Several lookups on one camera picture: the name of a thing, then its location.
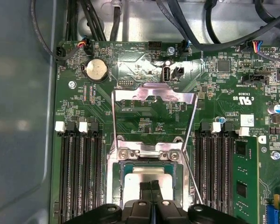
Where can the white barcode sticker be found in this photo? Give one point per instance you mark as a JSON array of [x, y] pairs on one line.
[[247, 120]]

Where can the internal USB port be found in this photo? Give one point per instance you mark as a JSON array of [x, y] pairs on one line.
[[166, 73]]

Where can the blue expansion slot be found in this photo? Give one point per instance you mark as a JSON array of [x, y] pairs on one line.
[[271, 213]]

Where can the black open PC case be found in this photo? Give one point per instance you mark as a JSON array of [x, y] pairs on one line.
[[18, 93]]

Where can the green motherboard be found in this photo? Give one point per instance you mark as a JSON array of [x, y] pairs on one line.
[[224, 93]]

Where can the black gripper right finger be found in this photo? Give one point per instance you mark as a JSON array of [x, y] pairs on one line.
[[168, 212]]

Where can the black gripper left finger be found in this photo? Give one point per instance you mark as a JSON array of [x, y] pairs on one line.
[[140, 212]]

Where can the small silver blue capacitor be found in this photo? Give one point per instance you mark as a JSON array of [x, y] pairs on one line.
[[220, 120]]

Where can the green RAM stick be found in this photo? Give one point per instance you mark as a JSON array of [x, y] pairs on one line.
[[246, 168]]

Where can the large silver blue capacitor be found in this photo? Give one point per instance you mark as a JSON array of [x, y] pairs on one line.
[[274, 109]]

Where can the metal socket cover frame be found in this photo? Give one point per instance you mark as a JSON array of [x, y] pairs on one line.
[[130, 93]]

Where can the black square chip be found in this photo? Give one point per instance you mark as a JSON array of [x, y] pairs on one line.
[[223, 65]]

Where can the silver motherboard screw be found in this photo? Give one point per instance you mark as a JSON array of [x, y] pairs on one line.
[[72, 84], [275, 155], [170, 50]]

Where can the silver square CPU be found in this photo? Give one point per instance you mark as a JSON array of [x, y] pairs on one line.
[[135, 186]]

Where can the silver coin battery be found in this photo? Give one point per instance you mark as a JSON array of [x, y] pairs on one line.
[[96, 68]]

